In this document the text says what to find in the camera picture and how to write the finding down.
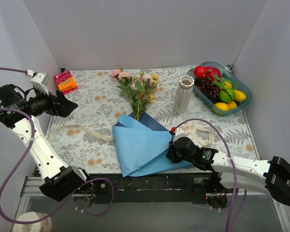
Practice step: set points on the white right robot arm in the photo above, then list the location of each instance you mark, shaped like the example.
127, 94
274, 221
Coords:
271, 177

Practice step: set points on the white ribbed ceramic vase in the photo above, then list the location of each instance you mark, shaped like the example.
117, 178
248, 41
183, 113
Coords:
183, 94

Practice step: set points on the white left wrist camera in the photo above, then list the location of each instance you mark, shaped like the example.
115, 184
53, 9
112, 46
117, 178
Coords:
40, 81

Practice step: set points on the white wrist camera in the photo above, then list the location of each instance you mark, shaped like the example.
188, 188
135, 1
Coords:
177, 133
40, 81

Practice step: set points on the pink dragon fruit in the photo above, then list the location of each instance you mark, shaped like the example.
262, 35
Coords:
213, 74

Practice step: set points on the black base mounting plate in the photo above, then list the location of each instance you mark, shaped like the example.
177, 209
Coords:
193, 188

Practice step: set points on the artificial flower bouquet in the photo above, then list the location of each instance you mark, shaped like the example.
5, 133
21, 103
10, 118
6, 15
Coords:
138, 90

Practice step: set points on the floral patterned table mat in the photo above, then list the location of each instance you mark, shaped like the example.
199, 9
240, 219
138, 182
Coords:
100, 105

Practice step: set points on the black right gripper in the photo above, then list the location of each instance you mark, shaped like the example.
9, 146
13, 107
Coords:
172, 152

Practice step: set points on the yellow lemon front left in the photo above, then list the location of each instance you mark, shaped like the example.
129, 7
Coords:
222, 106

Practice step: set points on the orange pink snack box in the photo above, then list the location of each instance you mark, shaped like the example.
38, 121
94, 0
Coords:
66, 82

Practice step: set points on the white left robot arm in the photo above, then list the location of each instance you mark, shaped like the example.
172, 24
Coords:
59, 179

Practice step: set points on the red apple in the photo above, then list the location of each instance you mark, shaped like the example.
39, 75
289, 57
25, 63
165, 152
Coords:
200, 72

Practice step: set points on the yellow lemon front right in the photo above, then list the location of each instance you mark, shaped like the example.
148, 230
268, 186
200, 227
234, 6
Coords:
232, 105

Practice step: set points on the yellow lemon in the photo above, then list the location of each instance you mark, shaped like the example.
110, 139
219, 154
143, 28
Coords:
227, 84
232, 105
239, 96
222, 106

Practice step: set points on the dark purple grape bunch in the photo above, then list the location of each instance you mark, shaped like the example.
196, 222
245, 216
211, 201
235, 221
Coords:
210, 90

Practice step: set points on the cream ribbon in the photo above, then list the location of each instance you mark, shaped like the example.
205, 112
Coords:
190, 130

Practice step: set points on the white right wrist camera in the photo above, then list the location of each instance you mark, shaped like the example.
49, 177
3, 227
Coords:
177, 133

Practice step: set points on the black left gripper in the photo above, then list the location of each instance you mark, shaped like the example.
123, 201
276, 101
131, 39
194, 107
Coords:
57, 104

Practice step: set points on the aluminium rail frame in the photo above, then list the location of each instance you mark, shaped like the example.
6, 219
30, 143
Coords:
249, 212

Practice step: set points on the yellow lemon back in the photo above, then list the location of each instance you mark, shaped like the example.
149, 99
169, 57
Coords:
227, 84

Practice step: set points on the blue wrapping paper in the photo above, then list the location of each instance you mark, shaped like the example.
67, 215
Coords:
142, 146

